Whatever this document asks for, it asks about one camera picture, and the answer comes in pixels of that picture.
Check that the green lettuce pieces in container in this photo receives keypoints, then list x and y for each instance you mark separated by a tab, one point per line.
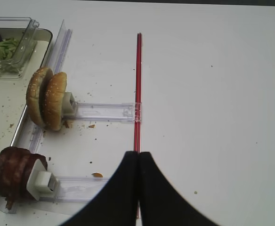
7	50

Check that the sesame bun left one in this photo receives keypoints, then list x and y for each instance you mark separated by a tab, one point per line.
35	94

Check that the clear cross rail right upper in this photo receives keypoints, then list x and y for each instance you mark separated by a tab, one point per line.
128	112

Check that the clear cross rail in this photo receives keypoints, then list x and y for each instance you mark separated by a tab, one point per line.
128	112
76	189

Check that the white pusher block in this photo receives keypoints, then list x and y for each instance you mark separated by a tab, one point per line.
42	183
69	106

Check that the sesame bun right one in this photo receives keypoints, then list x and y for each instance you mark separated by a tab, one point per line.
52	105

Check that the clear plastic container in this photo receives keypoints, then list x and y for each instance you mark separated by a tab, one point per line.
24	30

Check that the red strip right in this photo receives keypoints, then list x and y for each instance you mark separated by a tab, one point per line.
138	94

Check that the sesame bun one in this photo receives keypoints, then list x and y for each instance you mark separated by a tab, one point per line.
35	94
52	105

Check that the clear cross rail right lower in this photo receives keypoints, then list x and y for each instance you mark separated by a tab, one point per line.
76	189

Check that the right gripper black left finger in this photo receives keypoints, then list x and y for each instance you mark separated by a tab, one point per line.
117	202

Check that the white pusher block right upper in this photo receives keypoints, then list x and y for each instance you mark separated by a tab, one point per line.
69	106

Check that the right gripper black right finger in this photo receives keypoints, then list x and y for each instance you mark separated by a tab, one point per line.
160	203

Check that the white metal tray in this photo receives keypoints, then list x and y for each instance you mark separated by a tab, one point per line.
13	91

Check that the white pusher block right lower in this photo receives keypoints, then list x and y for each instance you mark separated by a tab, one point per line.
42	183

